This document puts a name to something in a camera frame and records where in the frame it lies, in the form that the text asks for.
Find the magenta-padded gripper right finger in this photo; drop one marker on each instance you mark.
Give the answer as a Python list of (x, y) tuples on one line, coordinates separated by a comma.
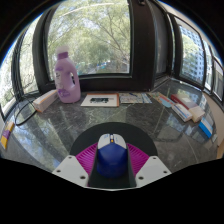
[(154, 169)]

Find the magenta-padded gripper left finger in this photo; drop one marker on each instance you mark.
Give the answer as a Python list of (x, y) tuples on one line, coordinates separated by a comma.
[(70, 170)]

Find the blue and white computer mouse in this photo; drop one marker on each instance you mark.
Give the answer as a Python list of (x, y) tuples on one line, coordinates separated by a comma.
[(112, 156)]

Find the blue box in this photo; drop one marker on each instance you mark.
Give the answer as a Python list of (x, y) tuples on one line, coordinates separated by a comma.
[(206, 127)]

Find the teal booklet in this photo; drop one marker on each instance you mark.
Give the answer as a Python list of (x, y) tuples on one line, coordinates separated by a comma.
[(163, 99)]

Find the white and orange carton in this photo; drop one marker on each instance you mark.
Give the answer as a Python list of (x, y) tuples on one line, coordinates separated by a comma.
[(45, 100)]

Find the printed paper leaflet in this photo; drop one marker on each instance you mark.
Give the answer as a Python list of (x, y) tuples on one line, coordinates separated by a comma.
[(133, 98)]

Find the red book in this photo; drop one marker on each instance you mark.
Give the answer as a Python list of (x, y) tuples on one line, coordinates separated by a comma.
[(183, 100)]

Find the white booklet with orange edge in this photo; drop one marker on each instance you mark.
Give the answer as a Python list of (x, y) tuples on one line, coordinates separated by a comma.
[(100, 100)]

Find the purple detergent bottle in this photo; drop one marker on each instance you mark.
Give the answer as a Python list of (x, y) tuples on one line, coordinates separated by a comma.
[(66, 80)]

